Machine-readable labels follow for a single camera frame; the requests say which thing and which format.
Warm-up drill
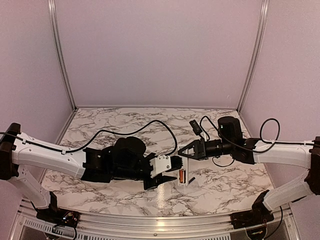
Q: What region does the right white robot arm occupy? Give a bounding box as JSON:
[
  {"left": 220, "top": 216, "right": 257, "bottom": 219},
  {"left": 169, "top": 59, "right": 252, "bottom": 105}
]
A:
[{"left": 178, "top": 116, "right": 320, "bottom": 224}]

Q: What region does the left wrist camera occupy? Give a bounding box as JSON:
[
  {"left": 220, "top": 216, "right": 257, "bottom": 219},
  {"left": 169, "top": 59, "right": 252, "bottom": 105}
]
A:
[{"left": 149, "top": 155, "right": 183, "bottom": 178}]

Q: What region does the left aluminium frame post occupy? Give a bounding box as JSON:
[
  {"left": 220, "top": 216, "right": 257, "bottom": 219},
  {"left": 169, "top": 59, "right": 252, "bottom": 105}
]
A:
[{"left": 47, "top": 0, "right": 77, "bottom": 112}]

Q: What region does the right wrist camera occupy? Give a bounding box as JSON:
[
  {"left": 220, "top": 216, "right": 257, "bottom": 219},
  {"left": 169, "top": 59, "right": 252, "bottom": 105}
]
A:
[{"left": 189, "top": 119, "right": 203, "bottom": 136}]

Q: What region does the right aluminium frame post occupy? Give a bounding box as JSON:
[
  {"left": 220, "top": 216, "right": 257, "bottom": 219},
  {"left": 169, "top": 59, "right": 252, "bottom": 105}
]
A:
[{"left": 236, "top": 0, "right": 270, "bottom": 113}]

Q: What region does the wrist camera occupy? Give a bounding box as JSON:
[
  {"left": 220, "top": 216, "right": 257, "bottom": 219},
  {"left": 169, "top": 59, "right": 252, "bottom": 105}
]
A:
[
  {"left": 189, "top": 119, "right": 203, "bottom": 136},
  {"left": 149, "top": 155, "right": 183, "bottom": 178}
]

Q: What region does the front aluminium rail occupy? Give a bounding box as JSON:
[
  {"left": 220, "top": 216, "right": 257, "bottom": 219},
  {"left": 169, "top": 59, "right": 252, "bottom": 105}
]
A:
[{"left": 8, "top": 199, "right": 301, "bottom": 240}]

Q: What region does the orange AAA battery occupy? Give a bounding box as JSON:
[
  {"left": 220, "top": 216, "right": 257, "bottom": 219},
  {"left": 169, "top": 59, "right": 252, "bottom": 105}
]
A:
[{"left": 179, "top": 169, "right": 184, "bottom": 184}]

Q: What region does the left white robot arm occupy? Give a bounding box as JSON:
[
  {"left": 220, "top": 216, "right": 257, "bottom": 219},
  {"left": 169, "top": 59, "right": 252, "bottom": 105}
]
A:
[{"left": 0, "top": 123, "right": 183, "bottom": 223}]

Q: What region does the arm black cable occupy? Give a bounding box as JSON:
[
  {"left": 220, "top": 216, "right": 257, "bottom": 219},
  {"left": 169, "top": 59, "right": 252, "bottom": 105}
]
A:
[
  {"left": 0, "top": 120, "right": 177, "bottom": 157},
  {"left": 199, "top": 115, "right": 281, "bottom": 167}
]

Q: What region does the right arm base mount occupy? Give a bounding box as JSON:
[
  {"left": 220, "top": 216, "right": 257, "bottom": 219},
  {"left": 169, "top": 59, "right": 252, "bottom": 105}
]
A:
[{"left": 230, "top": 190, "right": 275, "bottom": 229}]

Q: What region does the white remote control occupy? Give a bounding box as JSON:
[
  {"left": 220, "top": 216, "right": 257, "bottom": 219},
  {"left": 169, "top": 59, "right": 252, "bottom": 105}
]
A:
[{"left": 177, "top": 156, "right": 189, "bottom": 187}]

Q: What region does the dark blue AAA battery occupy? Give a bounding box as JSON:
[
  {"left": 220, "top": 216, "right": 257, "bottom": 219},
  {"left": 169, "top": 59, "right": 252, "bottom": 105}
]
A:
[{"left": 188, "top": 177, "right": 196, "bottom": 184}]

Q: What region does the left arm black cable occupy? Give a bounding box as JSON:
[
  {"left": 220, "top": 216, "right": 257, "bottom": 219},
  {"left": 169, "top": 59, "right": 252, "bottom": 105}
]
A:
[{"left": 0, "top": 120, "right": 177, "bottom": 157}]

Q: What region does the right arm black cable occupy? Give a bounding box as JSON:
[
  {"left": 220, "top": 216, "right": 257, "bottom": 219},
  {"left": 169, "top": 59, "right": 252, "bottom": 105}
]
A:
[{"left": 199, "top": 115, "right": 281, "bottom": 167}]

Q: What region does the aluminium frame post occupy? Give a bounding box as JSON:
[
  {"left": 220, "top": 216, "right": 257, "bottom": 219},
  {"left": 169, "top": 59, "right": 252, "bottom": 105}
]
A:
[
  {"left": 47, "top": 0, "right": 77, "bottom": 112},
  {"left": 236, "top": 0, "right": 270, "bottom": 113}
]

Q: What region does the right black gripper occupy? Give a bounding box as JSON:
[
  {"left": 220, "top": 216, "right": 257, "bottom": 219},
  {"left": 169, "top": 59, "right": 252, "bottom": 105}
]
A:
[{"left": 178, "top": 138, "right": 234, "bottom": 161}]

